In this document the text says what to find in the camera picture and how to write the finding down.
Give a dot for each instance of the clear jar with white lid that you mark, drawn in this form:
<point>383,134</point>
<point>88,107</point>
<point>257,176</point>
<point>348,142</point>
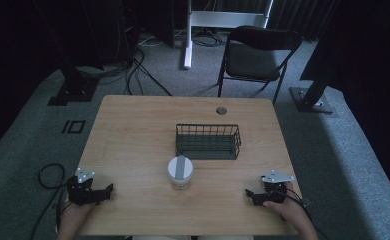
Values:
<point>180,171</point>

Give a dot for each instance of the black folding chair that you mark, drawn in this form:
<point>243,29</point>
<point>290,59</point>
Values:
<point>253,60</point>

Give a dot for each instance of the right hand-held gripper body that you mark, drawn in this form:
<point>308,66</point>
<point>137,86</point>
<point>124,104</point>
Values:
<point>274,188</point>

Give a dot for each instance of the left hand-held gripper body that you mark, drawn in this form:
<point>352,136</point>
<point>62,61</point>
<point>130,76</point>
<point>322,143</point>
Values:
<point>79,193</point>

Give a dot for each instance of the grey table grommet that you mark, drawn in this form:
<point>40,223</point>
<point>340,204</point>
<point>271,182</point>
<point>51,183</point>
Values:
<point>221,110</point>

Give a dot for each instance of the white desk frame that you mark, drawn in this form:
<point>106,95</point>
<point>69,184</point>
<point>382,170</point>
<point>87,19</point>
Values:
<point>216,18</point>

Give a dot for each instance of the black stand with base plate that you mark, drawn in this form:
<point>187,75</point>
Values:
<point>311,100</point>
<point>74,88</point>

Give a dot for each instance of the person's left hand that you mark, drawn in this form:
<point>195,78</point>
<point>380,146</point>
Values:
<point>74,215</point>

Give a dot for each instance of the person's right hand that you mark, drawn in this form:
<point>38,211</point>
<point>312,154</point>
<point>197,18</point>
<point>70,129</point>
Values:
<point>284,211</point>

